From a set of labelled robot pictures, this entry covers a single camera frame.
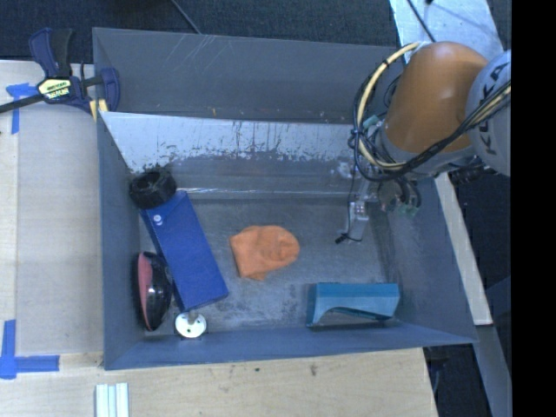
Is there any white round knob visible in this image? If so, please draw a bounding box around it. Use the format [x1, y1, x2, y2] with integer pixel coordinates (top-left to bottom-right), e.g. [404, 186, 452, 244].
[174, 310, 209, 340]

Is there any teal sponge block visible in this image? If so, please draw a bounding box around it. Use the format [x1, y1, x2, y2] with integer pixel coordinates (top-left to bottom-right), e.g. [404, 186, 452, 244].
[305, 281, 401, 329]

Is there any blue flat box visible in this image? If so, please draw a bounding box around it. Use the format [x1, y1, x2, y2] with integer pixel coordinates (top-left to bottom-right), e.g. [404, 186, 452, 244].
[139, 190, 230, 313]

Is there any red and black oval brush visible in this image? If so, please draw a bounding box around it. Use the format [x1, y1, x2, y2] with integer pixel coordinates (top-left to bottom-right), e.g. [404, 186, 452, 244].
[131, 250, 175, 333]

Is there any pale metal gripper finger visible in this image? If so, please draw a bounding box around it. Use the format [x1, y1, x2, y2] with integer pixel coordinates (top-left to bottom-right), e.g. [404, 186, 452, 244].
[351, 202, 371, 242]
[341, 201, 355, 239]

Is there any black rubber tyre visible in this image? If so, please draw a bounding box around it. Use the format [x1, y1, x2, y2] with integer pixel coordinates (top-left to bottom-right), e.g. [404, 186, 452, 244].
[129, 169, 178, 210]

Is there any grey metal bin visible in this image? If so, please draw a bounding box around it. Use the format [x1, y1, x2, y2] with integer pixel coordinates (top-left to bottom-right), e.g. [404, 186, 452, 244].
[91, 27, 480, 372]

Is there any orange cloth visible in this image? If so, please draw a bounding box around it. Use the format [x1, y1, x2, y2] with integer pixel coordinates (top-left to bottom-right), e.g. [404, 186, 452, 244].
[228, 225, 301, 282]

